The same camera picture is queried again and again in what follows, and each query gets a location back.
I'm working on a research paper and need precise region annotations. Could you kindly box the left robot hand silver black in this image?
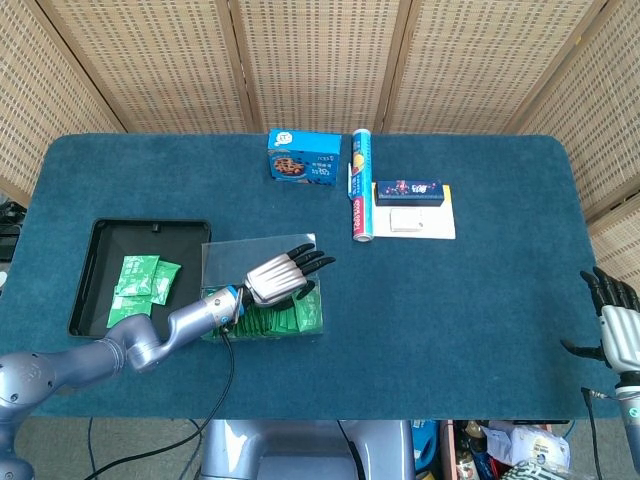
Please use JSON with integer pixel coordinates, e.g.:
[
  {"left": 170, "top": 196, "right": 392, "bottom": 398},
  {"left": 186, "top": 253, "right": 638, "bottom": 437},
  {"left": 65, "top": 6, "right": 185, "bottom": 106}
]
[{"left": 243, "top": 242, "right": 337, "bottom": 307}]

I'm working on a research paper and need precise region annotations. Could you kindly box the small white card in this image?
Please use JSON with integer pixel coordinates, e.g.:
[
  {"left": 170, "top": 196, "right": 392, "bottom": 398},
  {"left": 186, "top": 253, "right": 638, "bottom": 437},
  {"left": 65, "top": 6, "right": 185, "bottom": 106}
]
[{"left": 389, "top": 207, "right": 426, "bottom": 233}]

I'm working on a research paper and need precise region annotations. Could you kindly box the white flat envelope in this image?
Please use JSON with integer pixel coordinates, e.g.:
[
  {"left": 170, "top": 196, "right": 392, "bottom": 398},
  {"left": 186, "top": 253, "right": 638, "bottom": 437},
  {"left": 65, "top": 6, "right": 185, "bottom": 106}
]
[{"left": 372, "top": 202, "right": 457, "bottom": 241}]

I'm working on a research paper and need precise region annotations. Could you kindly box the black equipment beside table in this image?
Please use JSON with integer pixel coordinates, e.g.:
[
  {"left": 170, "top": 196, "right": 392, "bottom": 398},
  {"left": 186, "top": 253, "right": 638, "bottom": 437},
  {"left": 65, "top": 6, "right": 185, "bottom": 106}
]
[{"left": 0, "top": 197, "right": 24, "bottom": 261}]

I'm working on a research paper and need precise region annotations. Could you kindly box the black plastic tray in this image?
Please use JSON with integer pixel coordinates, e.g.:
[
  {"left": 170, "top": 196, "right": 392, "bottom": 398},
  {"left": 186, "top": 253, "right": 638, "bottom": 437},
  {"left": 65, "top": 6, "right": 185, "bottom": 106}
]
[{"left": 67, "top": 217, "right": 213, "bottom": 339}]

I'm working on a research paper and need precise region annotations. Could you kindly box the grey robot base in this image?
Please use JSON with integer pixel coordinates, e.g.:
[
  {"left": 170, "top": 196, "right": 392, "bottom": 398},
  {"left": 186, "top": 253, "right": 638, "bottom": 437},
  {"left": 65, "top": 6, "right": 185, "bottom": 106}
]
[{"left": 199, "top": 418, "right": 419, "bottom": 480}]

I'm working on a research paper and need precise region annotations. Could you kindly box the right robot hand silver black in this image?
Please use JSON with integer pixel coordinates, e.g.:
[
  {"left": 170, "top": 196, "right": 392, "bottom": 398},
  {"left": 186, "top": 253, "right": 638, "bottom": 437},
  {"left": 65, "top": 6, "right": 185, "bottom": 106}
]
[{"left": 559, "top": 267, "right": 640, "bottom": 374}]

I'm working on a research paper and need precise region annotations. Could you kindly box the blue cookie box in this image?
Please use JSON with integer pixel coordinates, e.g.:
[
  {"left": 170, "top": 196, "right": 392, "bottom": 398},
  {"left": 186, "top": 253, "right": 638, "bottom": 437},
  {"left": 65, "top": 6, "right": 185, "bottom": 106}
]
[{"left": 266, "top": 128, "right": 344, "bottom": 189}]

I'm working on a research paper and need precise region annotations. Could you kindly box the black left hand cable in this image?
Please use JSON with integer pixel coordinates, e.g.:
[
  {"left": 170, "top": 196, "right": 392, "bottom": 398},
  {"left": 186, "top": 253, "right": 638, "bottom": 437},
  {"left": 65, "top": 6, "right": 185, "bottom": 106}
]
[{"left": 84, "top": 327, "right": 237, "bottom": 480}]

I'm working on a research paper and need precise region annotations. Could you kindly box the dark blue long box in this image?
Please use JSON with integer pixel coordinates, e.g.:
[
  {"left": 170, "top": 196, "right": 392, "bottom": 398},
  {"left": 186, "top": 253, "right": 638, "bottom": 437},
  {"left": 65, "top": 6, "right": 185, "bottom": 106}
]
[{"left": 374, "top": 179, "right": 446, "bottom": 207}]

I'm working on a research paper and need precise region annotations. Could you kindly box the woven folding screen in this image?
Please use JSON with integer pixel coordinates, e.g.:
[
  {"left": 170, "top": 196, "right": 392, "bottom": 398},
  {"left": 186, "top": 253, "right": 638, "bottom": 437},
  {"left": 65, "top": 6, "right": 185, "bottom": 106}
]
[{"left": 0, "top": 0, "right": 640, "bottom": 289}]

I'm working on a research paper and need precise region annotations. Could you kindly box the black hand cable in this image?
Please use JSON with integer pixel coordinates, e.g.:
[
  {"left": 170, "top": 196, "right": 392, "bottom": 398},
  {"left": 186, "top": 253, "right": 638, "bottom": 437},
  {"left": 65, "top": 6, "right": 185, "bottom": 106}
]
[
  {"left": 579, "top": 386, "right": 610, "bottom": 480},
  {"left": 84, "top": 327, "right": 237, "bottom": 480}
]

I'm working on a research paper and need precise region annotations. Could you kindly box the black right hand cable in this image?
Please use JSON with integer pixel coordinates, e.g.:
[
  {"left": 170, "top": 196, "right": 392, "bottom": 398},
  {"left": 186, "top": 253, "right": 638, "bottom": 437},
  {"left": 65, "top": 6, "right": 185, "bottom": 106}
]
[{"left": 579, "top": 386, "right": 610, "bottom": 480}]

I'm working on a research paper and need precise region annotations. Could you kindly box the blue table cloth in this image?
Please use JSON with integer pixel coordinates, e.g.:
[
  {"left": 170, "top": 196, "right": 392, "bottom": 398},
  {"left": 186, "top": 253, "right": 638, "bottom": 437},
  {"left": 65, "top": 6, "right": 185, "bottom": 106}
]
[{"left": 0, "top": 132, "right": 621, "bottom": 421}]

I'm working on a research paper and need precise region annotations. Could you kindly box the clear plastic box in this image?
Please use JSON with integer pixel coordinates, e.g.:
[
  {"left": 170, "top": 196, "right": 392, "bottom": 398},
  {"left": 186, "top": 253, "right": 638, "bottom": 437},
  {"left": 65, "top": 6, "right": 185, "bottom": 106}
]
[{"left": 199, "top": 232, "right": 325, "bottom": 343}]

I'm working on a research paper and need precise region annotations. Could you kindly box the cling film roll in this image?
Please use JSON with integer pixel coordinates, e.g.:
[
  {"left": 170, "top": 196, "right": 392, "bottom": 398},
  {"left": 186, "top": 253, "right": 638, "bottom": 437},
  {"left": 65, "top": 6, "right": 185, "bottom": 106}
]
[{"left": 348, "top": 128, "right": 376, "bottom": 245}]

